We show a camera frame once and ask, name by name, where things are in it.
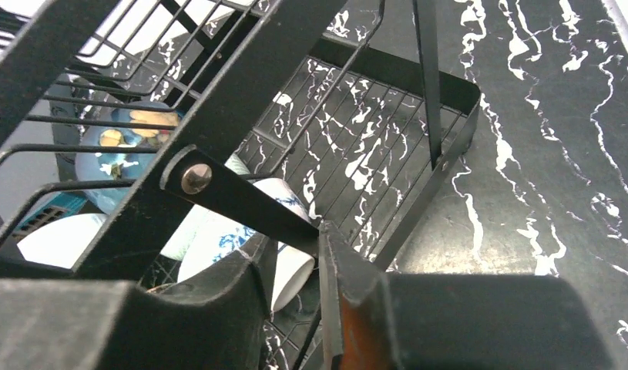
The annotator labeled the grey blue network switch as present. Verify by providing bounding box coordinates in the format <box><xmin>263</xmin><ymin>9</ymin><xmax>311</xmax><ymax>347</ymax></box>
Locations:
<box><xmin>12</xmin><ymin>192</ymin><xmax>87</xmax><ymax>242</ymax></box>

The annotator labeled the blue floral white bowl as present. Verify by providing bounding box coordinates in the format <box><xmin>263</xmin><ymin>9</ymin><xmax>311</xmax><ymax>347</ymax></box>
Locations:
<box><xmin>176</xmin><ymin>177</ymin><xmax>317</xmax><ymax>314</ymax></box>

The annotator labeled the black wire dish rack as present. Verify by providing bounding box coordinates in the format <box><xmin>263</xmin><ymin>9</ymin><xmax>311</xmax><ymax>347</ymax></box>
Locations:
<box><xmin>0</xmin><ymin>0</ymin><xmax>482</xmax><ymax>370</ymax></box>

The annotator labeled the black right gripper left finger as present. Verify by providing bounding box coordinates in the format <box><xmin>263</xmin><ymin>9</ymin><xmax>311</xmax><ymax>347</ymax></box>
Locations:
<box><xmin>0</xmin><ymin>234</ymin><xmax>277</xmax><ymax>369</ymax></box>

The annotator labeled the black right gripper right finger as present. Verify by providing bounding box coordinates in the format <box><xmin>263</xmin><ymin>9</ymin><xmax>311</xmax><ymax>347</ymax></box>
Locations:
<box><xmin>318</xmin><ymin>222</ymin><xmax>614</xmax><ymax>369</ymax></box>

